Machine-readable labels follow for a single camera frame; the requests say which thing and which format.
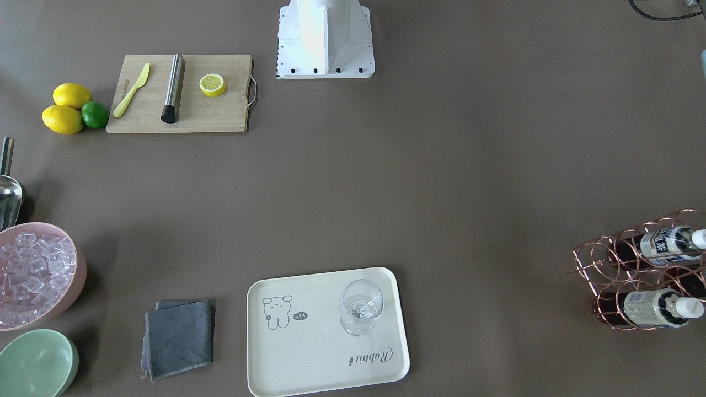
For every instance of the copper wire bottle basket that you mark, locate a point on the copper wire bottle basket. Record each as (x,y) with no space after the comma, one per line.
(593,265)

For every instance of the tea bottle white cap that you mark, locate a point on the tea bottle white cap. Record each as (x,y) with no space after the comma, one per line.
(658,249)

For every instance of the clear wine glass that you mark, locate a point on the clear wine glass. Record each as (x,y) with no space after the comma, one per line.
(361,307)

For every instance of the cream serving tray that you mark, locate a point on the cream serving tray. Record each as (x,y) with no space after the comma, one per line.
(297,344)

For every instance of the bamboo cutting board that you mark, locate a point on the bamboo cutting board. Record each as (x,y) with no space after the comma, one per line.
(197,113)

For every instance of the half lemon slice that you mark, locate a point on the half lemon slice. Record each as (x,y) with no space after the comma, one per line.
(212,85)

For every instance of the steel muddler black tip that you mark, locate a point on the steel muddler black tip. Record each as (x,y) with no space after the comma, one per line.
(170,109)

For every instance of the grey folded cloth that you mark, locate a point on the grey folded cloth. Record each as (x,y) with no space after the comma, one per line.
(178,337)

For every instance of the yellow plastic knife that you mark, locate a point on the yellow plastic knife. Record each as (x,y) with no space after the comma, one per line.
(139,83)

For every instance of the green lime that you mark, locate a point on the green lime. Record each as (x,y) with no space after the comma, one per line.
(94,115)

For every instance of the yellow lemon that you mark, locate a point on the yellow lemon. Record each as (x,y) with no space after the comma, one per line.
(73,95)
(62,119)

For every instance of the pink bowl of ice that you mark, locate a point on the pink bowl of ice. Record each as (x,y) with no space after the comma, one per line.
(43,273)

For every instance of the steel ice scoop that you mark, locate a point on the steel ice scoop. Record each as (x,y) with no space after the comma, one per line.
(12,192)

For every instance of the green empty bowl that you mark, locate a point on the green empty bowl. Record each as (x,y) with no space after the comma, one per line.
(38,363)

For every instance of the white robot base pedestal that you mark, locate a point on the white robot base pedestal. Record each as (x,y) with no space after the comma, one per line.
(325,40)

